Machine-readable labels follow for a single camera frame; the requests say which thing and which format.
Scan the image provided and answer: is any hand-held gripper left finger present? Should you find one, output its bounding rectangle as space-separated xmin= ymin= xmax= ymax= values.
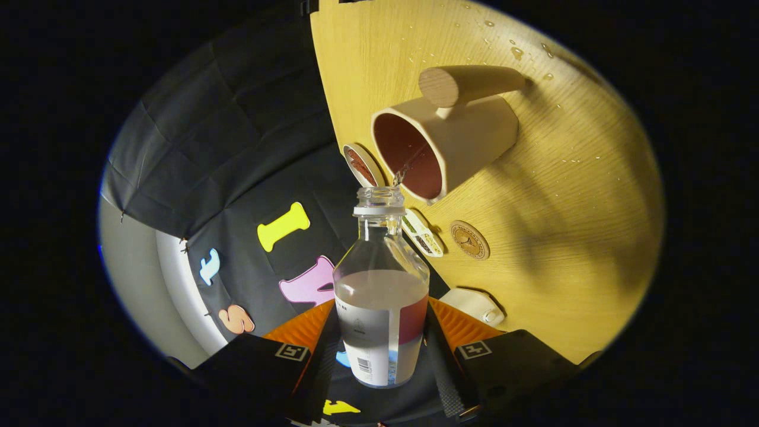
xmin=193 ymin=299 xmax=345 ymax=425

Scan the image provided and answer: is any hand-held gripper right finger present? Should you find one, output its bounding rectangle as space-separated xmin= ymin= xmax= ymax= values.
xmin=423 ymin=297 xmax=581 ymax=422

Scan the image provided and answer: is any clear juice bottle red label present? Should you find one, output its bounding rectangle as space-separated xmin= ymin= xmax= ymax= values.
xmin=332 ymin=186 xmax=430 ymax=389

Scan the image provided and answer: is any round wooden coaster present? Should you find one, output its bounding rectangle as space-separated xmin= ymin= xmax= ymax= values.
xmin=449 ymin=220 xmax=491 ymax=261

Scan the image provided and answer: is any beige cup wooden handle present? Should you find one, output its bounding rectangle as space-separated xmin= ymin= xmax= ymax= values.
xmin=371 ymin=65 xmax=527 ymax=205

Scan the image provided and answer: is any white toaster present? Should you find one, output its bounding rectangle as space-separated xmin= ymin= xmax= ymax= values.
xmin=439 ymin=288 xmax=506 ymax=327

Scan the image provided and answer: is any white divided grain dish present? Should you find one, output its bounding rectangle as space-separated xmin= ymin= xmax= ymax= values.
xmin=401 ymin=208 xmax=445 ymax=258

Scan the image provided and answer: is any wooden table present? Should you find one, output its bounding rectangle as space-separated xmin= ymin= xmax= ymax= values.
xmin=310 ymin=0 xmax=665 ymax=365

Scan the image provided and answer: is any round white plate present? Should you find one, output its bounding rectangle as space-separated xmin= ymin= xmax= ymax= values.
xmin=343 ymin=143 xmax=386 ymax=189

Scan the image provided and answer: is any black backdrop cloth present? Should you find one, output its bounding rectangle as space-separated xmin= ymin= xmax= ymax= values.
xmin=101 ymin=0 xmax=451 ymax=427

